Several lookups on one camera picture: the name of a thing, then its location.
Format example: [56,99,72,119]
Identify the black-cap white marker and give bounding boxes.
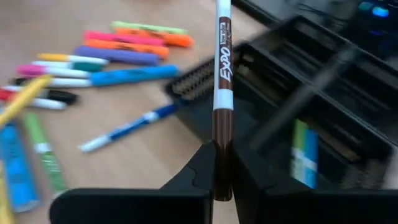
[12,77,93,89]
[2,85,78,106]

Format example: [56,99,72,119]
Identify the red-cap white marker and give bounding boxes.
[0,89,68,111]

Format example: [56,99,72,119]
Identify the slim yellow highlighter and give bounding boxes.
[0,74,53,126]
[0,161,15,224]

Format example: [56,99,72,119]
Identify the black plastic mesh basket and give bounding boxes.
[236,15,358,91]
[248,88,396,190]
[313,46,398,150]
[164,42,315,147]

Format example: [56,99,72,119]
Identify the brown Expo marker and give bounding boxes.
[212,0,234,202]

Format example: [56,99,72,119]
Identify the thick pale yellow highlighter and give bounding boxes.
[110,20,189,35]

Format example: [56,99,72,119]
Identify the thick blue highlighter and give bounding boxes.
[89,64,180,88]
[0,122,42,213]

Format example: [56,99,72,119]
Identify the thick purple highlighter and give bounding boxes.
[73,45,161,66]

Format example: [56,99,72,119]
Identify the thick pink highlighter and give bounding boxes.
[83,30,166,47]

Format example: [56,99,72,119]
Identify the yellow-cap white marker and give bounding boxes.
[37,52,110,66]

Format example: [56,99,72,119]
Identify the blue Expo marker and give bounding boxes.
[77,103,178,154]
[303,127,318,190]

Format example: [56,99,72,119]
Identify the green Expo marker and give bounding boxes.
[22,112,69,200]
[290,119,307,187]

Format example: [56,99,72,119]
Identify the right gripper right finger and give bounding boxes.
[231,143,398,224]

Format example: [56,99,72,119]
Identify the pink-cap white marker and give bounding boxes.
[16,64,91,79]

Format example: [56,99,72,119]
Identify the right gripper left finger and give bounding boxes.
[49,140,217,224]

